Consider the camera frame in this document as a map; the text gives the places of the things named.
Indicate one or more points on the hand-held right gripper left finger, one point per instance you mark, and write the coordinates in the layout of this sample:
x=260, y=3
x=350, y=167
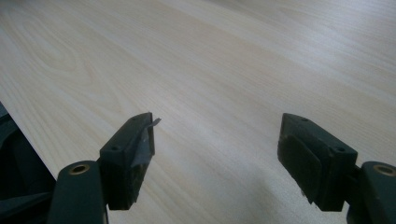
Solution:
x=124, y=161

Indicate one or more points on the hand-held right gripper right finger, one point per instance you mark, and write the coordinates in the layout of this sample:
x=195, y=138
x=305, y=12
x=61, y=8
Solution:
x=320, y=161

